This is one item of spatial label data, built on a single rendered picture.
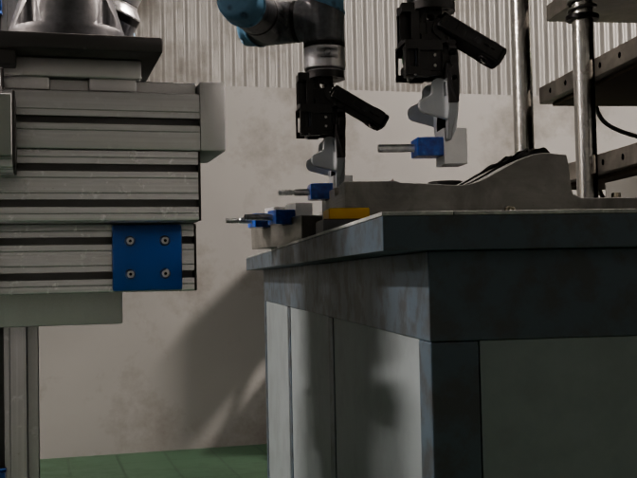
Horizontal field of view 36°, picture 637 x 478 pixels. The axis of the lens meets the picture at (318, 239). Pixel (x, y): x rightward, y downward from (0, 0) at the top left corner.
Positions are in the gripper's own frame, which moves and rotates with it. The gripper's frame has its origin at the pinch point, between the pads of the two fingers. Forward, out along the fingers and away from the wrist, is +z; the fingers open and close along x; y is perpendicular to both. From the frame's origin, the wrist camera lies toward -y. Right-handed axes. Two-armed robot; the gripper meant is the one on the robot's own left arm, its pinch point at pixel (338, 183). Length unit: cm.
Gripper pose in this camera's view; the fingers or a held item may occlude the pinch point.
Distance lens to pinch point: 178.5
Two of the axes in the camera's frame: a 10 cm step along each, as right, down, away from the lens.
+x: 1.4, -0.4, -9.9
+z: 0.2, 10.0, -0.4
